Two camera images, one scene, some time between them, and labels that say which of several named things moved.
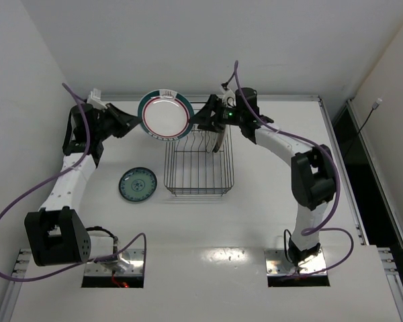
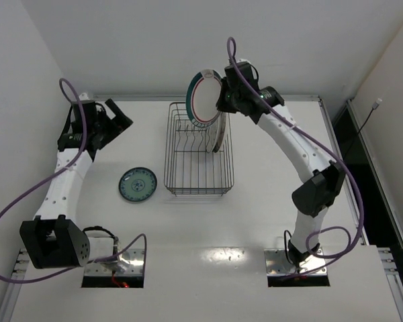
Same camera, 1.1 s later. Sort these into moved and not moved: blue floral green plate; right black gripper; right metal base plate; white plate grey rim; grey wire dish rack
Moved: right black gripper
Not moved: grey wire dish rack; white plate grey rim; blue floral green plate; right metal base plate
